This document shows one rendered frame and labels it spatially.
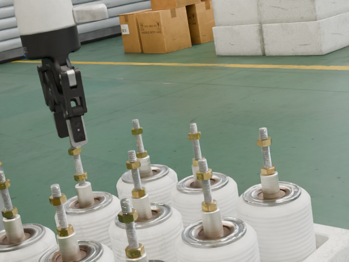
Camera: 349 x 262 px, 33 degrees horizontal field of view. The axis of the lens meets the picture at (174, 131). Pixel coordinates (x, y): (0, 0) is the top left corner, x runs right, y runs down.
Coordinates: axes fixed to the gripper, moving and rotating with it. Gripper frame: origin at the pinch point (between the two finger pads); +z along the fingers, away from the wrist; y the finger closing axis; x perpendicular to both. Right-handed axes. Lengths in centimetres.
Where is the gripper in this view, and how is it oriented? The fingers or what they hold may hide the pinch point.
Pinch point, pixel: (70, 131)
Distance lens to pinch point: 83.3
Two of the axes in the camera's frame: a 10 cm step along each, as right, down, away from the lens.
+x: 8.9, -2.6, 3.8
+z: 1.7, 9.5, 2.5
